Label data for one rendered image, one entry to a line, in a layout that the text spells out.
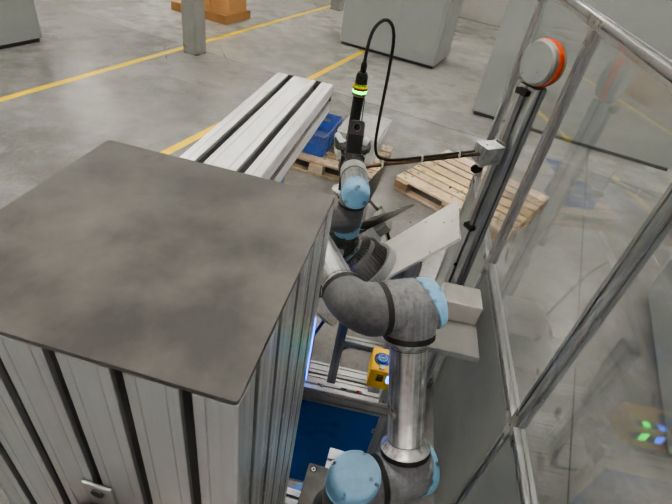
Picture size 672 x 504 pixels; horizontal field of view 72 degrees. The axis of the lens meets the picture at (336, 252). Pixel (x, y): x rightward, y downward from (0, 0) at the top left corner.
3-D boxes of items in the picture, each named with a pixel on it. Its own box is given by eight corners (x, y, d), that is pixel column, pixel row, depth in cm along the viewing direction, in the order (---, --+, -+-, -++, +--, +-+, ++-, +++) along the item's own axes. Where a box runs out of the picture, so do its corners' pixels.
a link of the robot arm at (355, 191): (338, 211, 123) (343, 183, 118) (337, 190, 132) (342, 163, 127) (367, 214, 124) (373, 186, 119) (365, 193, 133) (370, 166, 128)
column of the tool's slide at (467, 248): (412, 377, 282) (531, 81, 171) (420, 387, 277) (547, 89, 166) (404, 379, 280) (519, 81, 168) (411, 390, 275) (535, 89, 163)
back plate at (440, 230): (335, 259, 229) (333, 257, 228) (456, 185, 194) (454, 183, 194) (314, 339, 187) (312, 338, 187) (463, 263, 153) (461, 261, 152)
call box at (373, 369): (412, 374, 163) (420, 355, 156) (411, 399, 155) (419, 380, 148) (368, 364, 163) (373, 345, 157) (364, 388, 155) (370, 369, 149)
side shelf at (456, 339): (471, 302, 218) (473, 298, 216) (477, 362, 189) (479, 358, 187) (421, 291, 219) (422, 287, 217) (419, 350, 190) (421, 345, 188)
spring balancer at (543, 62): (525, 77, 174) (511, 77, 171) (542, 32, 164) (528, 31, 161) (556, 94, 163) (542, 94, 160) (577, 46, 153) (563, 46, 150)
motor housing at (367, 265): (352, 268, 206) (332, 248, 201) (393, 243, 194) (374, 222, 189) (344, 303, 187) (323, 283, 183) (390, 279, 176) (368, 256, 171)
